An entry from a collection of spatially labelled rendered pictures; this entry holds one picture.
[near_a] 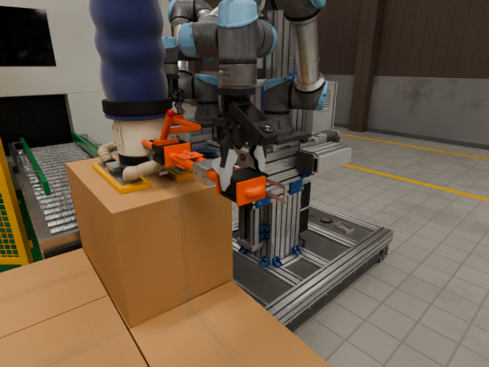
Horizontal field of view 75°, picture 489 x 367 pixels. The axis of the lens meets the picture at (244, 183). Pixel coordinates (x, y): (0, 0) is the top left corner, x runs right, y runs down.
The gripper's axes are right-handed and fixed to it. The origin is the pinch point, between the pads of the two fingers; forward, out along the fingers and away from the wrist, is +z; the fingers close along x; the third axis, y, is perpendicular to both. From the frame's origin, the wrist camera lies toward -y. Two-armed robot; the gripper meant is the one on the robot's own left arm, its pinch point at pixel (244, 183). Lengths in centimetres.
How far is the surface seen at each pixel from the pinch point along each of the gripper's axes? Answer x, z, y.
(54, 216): 26, 53, 136
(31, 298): 44, 53, 67
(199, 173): 3.5, 0.6, 13.8
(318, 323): -75, 107, 33
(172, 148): 2.3, -2.0, 30.9
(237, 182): 4.1, -2.0, -3.1
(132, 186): 10.9, 11.0, 43.7
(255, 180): 0.2, -1.9, -4.1
